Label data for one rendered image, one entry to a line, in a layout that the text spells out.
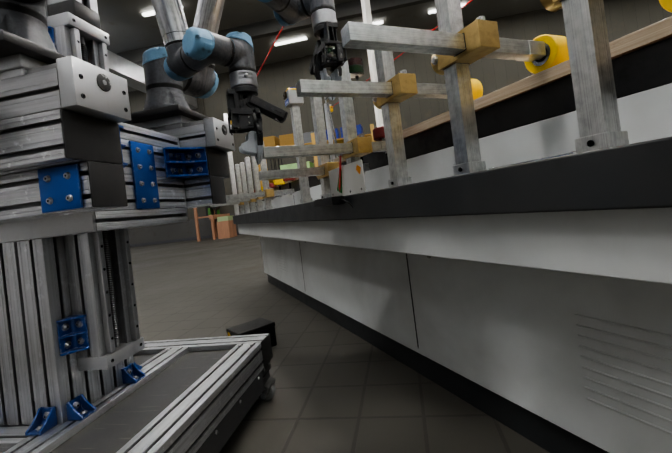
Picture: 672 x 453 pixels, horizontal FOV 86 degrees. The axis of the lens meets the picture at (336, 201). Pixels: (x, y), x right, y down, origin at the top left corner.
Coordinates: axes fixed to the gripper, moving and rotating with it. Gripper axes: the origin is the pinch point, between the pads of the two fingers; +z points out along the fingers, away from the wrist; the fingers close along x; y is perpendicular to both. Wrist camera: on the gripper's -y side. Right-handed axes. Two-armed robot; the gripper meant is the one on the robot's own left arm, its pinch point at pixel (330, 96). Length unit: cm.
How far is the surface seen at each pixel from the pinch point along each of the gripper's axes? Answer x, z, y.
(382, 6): 587, -545, -801
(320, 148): -5.6, 15.8, 0.2
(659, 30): 26, 12, 70
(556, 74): 26, 12, 53
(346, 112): 6.6, 3.9, -3.6
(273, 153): -20.1, 16.5, 0.1
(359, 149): 5.7, 17.4, 3.7
